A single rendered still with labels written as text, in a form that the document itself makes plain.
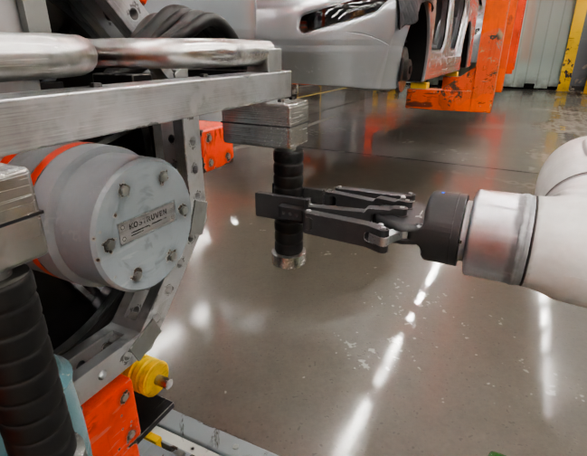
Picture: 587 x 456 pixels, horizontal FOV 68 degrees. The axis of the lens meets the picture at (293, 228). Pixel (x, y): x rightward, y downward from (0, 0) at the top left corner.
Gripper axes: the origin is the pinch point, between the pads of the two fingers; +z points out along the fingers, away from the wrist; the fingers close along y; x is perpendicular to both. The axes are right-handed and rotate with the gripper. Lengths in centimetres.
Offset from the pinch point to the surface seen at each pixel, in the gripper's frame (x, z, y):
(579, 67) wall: -28, -149, 1283
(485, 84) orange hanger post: -10, 1, 344
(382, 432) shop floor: -83, -5, 48
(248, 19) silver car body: 24, 46, 67
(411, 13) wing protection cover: 37, 46, 265
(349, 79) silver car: -1, 74, 232
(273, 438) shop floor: -83, 22, 33
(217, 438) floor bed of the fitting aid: -75, 31, 20
